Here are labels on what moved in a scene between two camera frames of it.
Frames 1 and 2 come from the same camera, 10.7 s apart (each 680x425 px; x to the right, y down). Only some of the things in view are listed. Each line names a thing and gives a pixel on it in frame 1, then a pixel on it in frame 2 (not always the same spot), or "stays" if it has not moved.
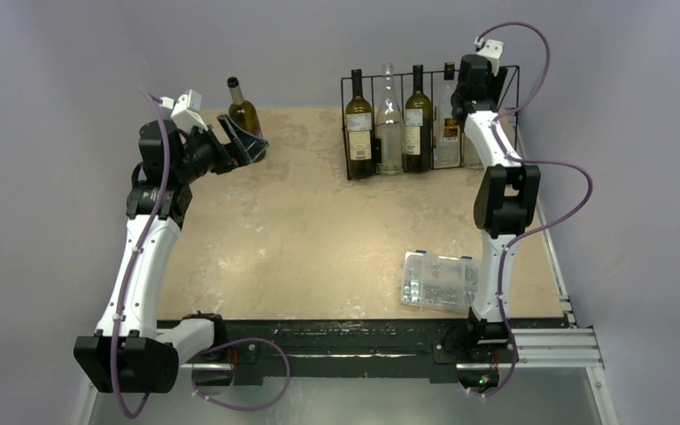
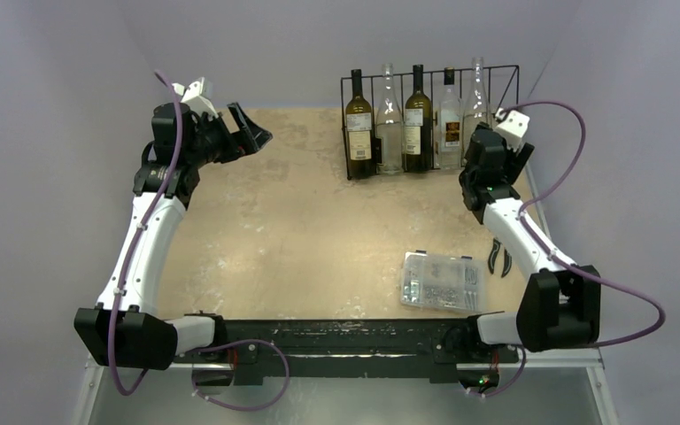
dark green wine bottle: (359, 131) stays
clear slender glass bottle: (390, 127) stays
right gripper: (505, 79) → (523, 156)
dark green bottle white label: (417, 134) stays
